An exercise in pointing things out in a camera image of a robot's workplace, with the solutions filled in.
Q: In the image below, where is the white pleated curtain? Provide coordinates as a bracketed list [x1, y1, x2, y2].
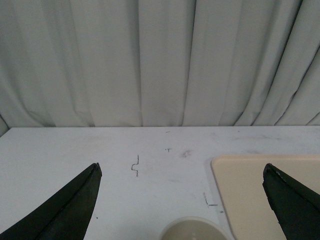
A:
[0, 0, 320, 133]

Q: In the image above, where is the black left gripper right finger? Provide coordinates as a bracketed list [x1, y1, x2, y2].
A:
[262, 163, 320, 240]

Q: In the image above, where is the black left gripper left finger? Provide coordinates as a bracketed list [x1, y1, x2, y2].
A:
[0, 163, 102, 240]

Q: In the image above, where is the beige ceramic mug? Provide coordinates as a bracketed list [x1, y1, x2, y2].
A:
[158, 216, 230, 240]

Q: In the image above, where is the beige square plate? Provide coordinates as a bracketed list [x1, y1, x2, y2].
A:
[211, 154, 320, 240]

